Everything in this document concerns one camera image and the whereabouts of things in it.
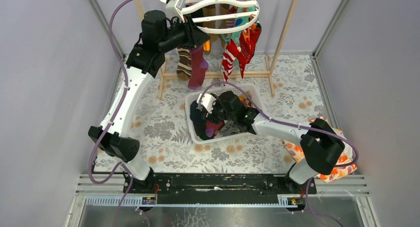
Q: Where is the orange clothes peg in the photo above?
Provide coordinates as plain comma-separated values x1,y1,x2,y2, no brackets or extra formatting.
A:
203,40,211,53

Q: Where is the brown white striped sock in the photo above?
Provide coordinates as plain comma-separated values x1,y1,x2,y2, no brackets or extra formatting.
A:
176,48,192,81

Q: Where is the maroon sock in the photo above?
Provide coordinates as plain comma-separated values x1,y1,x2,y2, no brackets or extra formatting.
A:
188,46,209,90
205,121,225,138

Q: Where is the white round clip hanger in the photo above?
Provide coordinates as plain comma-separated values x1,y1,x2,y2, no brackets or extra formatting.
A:
181,0,261,34

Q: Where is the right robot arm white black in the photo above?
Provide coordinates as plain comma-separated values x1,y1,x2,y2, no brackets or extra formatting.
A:
196,91,345,193

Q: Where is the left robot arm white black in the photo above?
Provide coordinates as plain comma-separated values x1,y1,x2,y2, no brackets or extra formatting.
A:
88,10,210,193

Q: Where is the wooden hanger rack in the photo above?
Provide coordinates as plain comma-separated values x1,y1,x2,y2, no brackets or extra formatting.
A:
134,0,298,99

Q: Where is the grey sock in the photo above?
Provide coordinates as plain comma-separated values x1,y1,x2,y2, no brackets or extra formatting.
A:
219,123,248,137

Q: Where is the navy blue sock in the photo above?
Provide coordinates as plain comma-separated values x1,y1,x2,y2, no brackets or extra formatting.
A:
189,101,206,136

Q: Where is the white plastic laundry basket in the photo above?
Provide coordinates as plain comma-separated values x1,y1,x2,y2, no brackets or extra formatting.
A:
185,83,265,144

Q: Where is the brown ribbed sock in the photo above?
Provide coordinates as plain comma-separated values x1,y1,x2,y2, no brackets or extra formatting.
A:
203,4,230,55

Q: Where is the red white striped sock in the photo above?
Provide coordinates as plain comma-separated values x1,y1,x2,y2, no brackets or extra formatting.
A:
221,39,241,81

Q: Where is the teal patterned sock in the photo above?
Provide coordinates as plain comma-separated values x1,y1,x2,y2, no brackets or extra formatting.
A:
231,7,256,46

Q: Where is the floral table mat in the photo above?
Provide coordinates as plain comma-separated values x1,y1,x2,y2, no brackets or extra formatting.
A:
129,54,325,173

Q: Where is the red snowflake sock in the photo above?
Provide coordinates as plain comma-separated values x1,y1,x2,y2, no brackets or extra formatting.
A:
237,23,262,78

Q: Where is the floral orange bag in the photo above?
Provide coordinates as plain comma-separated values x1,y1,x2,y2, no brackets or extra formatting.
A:
282,116,357,182

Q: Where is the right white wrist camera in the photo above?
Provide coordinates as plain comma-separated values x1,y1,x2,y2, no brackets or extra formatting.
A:
196,93,217,114

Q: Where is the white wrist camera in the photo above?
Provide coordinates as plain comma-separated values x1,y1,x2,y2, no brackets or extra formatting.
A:
160,0,185,22
196,93,217,114

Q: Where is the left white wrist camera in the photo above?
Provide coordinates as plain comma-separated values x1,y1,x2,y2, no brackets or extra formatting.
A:
160,0,185,22

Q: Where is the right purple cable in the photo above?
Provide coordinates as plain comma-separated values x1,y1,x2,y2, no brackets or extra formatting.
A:
197,81,360,169

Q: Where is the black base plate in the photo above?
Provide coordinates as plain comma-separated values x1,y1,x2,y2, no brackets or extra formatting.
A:
123,173,317,205

